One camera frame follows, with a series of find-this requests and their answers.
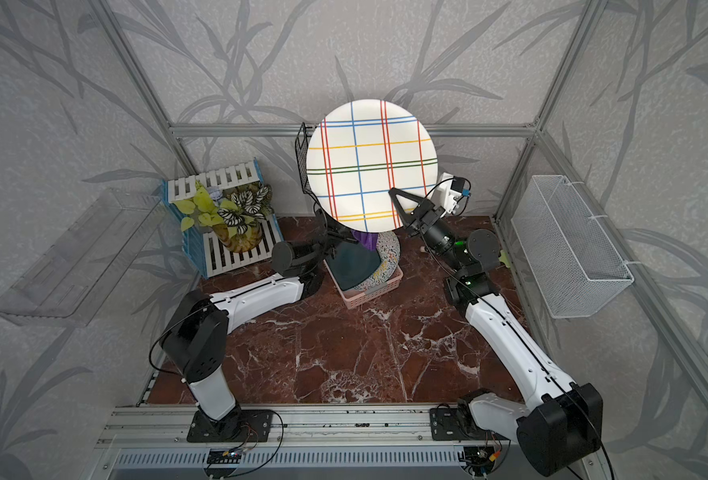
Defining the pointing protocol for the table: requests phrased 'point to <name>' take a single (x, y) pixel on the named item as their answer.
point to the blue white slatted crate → (205, 246)
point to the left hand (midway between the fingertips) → (363, 209)
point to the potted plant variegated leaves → (236, 214)
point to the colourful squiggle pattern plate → (389, 251)
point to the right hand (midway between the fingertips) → (388, 197)
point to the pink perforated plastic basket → (354, 297)
